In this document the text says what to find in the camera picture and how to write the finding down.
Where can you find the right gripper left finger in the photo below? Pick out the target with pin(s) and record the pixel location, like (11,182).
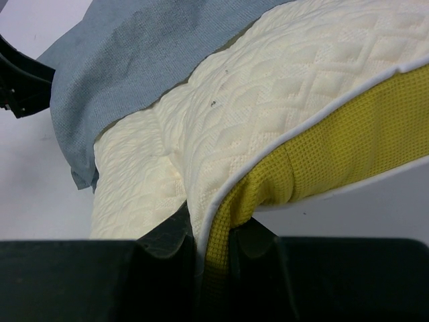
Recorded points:
(148,279)

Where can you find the cream pillow with yellow band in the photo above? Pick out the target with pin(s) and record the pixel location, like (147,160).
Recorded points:
(314,96)

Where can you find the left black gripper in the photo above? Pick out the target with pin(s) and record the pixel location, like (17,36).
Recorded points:
(26,84)

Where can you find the striped blue beige pillowcase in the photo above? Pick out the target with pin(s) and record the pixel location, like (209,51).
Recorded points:
(122,56)

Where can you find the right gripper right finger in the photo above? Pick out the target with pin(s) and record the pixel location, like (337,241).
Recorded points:
(277,278)

